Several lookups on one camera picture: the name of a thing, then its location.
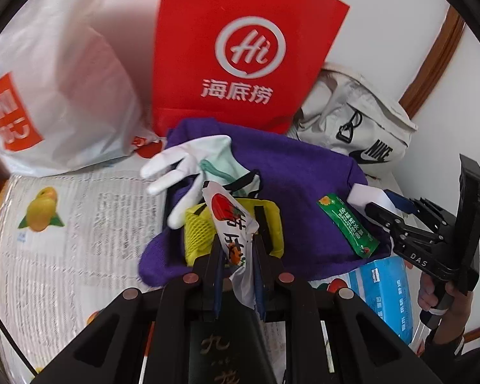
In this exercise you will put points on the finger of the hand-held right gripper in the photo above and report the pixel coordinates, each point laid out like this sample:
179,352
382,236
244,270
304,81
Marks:
384,214
400,202

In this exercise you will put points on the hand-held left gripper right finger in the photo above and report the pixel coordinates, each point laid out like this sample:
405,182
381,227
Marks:
260,284

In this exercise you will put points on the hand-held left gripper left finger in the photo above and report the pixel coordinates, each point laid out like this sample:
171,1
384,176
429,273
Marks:
216,284

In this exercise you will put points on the white sponge block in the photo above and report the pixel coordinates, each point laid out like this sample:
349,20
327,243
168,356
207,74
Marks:
362,196

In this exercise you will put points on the green wipes packet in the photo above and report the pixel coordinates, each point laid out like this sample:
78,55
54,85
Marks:
344,224

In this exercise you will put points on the yellow mesh pouch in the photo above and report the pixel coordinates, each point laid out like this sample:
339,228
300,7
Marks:
196,232

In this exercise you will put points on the strawberry print packet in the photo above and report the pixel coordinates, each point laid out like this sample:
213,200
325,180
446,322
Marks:
224,208

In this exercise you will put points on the black trimmed cloth piece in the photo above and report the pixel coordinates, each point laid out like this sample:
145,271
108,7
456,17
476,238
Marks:
252,184

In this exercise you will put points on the mint green sock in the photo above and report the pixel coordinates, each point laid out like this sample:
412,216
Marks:
228,164

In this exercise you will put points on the white glove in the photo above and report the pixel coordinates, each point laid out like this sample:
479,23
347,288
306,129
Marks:
176,164

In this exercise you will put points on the person's right forearm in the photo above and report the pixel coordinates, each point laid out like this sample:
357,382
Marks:
444,344

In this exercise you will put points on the person's right hand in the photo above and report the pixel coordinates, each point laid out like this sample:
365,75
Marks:
428,294

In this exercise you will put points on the blue tissue pack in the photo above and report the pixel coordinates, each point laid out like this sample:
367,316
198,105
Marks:
384,292

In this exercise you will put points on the black tin box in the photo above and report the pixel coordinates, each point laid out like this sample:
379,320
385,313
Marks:
224,348

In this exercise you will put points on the purple cloth bag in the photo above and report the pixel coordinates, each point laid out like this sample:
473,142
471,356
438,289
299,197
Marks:
304,176

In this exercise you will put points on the grey waist bag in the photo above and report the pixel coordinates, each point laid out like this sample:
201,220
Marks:
344,100

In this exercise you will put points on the red paper bag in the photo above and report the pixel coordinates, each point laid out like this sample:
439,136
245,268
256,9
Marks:
244,28

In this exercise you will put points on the white plastic shopping bag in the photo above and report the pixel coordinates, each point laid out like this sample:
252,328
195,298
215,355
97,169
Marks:
64,68

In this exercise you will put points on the brown wooden door frame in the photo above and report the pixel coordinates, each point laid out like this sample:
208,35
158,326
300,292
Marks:
436,64

